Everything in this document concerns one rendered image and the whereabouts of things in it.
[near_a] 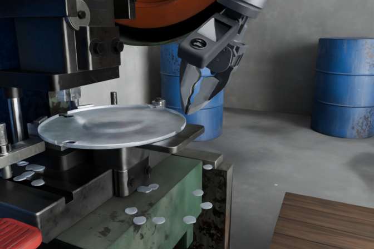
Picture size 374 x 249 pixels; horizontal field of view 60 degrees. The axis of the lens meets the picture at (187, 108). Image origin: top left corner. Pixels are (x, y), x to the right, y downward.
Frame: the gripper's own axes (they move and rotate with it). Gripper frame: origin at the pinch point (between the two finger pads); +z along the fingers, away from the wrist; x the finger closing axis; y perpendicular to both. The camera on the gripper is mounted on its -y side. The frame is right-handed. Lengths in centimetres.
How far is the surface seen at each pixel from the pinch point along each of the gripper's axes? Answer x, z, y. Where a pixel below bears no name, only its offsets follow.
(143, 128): 6.4, 8.3, 0.2
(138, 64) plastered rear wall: 116, 74, 205
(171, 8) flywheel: 25.7, -9.5, 34.0
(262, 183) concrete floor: -27, 79, 143
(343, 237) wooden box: -49, 30, 47
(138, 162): 4.8, 16.1, 1.0
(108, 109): 20.6, 14.8, 10.0
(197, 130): -2.8, 4.2, 3.3
